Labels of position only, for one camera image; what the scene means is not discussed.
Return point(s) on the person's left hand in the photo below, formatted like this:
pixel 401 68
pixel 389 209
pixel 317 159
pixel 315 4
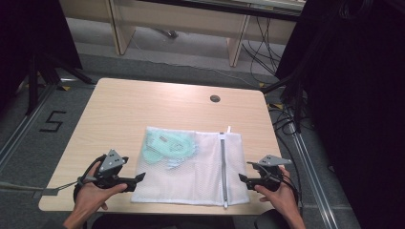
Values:
pixel 90 198

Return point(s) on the black object under desk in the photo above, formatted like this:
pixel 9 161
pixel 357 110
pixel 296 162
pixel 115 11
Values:
pixel 168 32

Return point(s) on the metal floor rail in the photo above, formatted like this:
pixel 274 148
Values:
pixel 313 178
pixel 24 127

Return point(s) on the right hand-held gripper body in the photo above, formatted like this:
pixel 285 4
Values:
pixel 269 178

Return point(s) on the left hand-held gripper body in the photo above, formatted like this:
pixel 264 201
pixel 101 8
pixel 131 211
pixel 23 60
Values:
pixel 110 163

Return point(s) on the person's right hand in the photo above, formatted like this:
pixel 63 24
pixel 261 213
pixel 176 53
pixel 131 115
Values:
pixel 281 197

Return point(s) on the round dark table grommet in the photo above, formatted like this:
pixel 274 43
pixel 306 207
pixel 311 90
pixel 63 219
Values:
pixel 215 98

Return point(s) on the black curtain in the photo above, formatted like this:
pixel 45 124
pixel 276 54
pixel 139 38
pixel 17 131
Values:
pixel 356 95
pixel 28 35

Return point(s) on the white mesh laundry bag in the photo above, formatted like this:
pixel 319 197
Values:
pixel 191 178

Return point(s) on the mint green garment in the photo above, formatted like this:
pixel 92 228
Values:
pixel 165 146

